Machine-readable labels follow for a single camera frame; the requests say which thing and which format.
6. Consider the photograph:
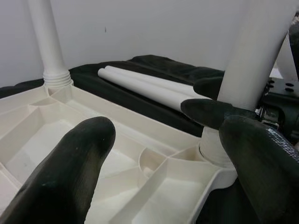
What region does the white plastic table leg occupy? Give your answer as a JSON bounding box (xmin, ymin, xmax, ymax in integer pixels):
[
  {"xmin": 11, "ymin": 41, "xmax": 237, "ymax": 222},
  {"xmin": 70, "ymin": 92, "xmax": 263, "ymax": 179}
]
[
  {"xmin": 97, "ymin": 67, "xmax": 204, "ymax": 117},
  {"xmin": 27, "ymin": 0, "xmax": 73, "ymax": 89},
  {"xmin": 199, "ymin": 0, "xmax": 296, "ymax": 168},
  {"xmin": 104, "ymin": 65, "xmax": 211, "ymax": 98}
]

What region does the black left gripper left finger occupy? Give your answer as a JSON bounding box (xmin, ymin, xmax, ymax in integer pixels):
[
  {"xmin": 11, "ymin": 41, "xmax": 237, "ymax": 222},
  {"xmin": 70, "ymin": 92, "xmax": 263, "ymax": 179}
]
[{"xmin": 0, "ymin": 116, "xmax": 117, "ymax": 224}]

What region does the black table cloth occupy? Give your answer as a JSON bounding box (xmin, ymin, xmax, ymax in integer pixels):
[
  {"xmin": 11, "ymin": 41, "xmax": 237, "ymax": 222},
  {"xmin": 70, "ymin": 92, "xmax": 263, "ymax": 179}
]
[{"xmin": 0, "ymin": 55, "xmax": 299, "ymax": 224}]

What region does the white plastic table top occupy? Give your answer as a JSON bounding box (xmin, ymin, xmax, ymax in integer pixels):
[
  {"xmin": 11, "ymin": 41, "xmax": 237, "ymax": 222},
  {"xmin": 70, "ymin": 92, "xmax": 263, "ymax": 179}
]
[{"xmin": 0, "ymin": 83, "xmax": 239, "ymax": 224}]

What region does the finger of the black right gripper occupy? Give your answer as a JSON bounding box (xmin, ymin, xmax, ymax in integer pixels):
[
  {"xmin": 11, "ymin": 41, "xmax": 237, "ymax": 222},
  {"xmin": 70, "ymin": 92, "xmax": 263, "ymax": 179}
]
[
  {"xmin": 192, "ymin": 77, "xmax": 226, "ymax": 101},
  {"xmin": 181, "ymin": 98, "xmax": 257, "ymax": 130}
]

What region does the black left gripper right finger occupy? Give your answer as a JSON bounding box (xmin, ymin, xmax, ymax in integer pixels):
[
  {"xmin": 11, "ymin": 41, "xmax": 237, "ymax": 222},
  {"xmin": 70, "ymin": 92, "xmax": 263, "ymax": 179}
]
[{"xmin": 219, "ymin": 114, "xmax": 299, "ymax": 224}]

